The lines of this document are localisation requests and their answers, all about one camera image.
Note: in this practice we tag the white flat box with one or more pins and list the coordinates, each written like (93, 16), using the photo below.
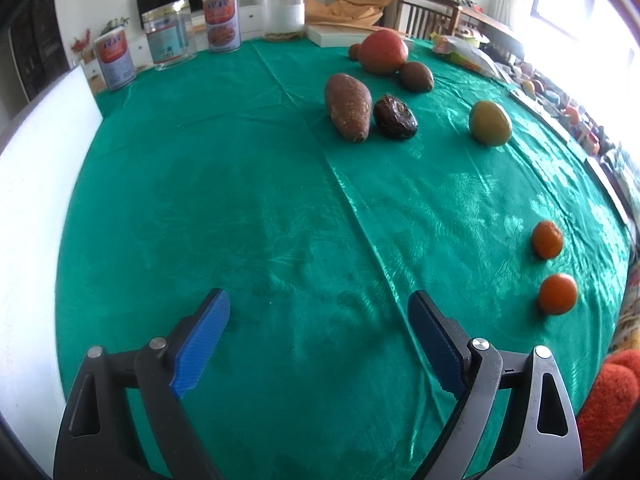
(335, 36)

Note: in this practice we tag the green leafy plant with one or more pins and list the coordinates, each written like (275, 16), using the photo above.
(115, 25)

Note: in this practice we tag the pile of colourful toys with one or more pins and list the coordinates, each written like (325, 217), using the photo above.
(575, 115)

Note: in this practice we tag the dark wrinkled passion fruit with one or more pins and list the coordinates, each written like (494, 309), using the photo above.
(395, 117)

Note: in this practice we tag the wooden chair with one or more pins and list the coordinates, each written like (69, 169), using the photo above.
(425, 12)

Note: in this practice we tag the small orange tangerine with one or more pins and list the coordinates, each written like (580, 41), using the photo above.
(547, 240)
(558, 294)

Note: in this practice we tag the small red-label tin can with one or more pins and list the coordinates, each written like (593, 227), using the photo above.
(116, 62)

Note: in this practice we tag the white snack bag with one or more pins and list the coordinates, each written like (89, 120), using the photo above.
(470, 57)

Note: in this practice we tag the dark tall cabinet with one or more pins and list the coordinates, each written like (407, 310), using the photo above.
(37, 45)

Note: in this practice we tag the brown kiwi fruit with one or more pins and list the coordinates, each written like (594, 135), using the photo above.
(416, 77)

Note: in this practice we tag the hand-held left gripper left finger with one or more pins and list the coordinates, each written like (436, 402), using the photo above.
(200, 345)

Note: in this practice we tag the tall red-label tin can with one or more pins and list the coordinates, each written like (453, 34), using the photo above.
(221, 22)

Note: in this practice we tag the red flower bunch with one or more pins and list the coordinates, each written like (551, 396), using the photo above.
(81, 44)

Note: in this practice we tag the clear glass jar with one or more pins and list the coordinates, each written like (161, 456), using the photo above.
(167, 37)

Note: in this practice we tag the long brown sweet potato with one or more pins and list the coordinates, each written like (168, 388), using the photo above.
(347, 107)

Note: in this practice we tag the orange-red fuzzy plush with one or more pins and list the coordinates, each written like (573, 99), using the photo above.
(612, 400)

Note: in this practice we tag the black-lid frosted jar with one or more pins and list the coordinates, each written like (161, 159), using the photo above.
(283, 15)

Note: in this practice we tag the orange bean bag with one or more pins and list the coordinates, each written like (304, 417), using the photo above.
(355, 0)

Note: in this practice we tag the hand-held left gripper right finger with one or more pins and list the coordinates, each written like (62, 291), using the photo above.
(435, 345)

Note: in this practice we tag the small red-brown fruit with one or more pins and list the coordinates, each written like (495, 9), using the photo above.
(354, 52)

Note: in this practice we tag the yellow-green mango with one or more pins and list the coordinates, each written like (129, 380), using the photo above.
(490, 123)

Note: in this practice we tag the wooden side table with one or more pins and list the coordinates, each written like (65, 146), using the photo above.
(487, 25)

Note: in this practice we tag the large red fruit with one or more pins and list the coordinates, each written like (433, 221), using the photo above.
(382, 52)

